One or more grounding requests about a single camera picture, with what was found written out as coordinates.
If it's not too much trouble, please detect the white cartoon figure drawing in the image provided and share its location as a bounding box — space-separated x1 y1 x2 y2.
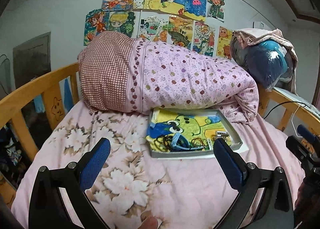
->
192 21 215 56

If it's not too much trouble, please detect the orange landscape drawing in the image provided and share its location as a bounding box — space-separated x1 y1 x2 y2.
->
167 15 194 49

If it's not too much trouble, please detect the black beaded cord necklace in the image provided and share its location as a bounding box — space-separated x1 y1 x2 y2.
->
152 135 176 153

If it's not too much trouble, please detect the colourful frog drawing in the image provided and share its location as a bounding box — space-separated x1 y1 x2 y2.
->
146 110 234 153

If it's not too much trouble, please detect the grey wall panel door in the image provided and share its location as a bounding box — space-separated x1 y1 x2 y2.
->
12 32 51 88

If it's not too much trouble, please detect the pink floral bed sheet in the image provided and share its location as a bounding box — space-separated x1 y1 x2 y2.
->
11 100 306 229

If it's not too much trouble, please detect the dark bangle bracelet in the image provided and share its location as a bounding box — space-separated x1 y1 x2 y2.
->
191 137 207 147

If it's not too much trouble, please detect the grey hair claw clip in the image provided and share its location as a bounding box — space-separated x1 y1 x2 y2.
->
215 130 230 141

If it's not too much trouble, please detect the white doodle drawing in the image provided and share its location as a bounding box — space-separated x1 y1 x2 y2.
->
139 15 169 42

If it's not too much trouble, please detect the silver metal hair clip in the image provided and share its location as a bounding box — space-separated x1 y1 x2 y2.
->
206 138 213 150

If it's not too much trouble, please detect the orange-haired girl drawing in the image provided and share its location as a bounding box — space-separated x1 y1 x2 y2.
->
84 9 110 46

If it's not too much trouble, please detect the person's left hand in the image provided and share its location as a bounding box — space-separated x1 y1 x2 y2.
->
138 216 158 229

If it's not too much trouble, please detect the black cable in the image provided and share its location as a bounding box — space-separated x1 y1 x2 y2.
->
263 100 313 120

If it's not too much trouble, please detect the blond boy drawing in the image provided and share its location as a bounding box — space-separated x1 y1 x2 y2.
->
108 11 136 37

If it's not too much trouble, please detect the red-haired character drawing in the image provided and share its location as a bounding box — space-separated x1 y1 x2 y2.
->
207 0 225 22

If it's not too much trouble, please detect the reclining girl drawing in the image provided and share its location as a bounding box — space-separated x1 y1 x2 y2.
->
101 0 133 11

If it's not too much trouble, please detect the pink rolled apple-print quilt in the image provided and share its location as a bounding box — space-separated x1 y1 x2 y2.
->
78 31 259 123

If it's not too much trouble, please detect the plastic bag of clothes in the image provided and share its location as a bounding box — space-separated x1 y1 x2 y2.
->
230 36 297 94

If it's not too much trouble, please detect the person's right hand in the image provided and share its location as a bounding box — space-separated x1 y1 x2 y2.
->
294 182 319 228

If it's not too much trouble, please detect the blue sea beach drawing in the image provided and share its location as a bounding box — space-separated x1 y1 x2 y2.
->
159 0 207 21

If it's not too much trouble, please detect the yellow bear drawing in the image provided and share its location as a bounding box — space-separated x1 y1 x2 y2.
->
216 26 233 60

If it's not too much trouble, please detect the grey shallow tray box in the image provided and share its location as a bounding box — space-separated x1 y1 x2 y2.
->
146 107 244 159

